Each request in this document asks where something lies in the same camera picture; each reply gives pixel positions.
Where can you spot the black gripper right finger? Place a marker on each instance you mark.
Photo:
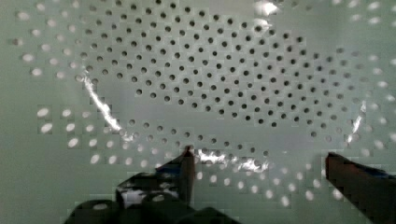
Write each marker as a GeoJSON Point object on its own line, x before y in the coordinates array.
{"type": "Point", "coordinates": [371, 190]}

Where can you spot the pale green plastic strainer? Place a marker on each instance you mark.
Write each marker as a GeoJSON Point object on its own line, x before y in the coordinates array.
{"type": "Point", "coordinates": [261, 91]}

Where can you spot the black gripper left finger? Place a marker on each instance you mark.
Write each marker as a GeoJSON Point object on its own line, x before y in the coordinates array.
{"type": "Point", "coordinates": [160, 197]}

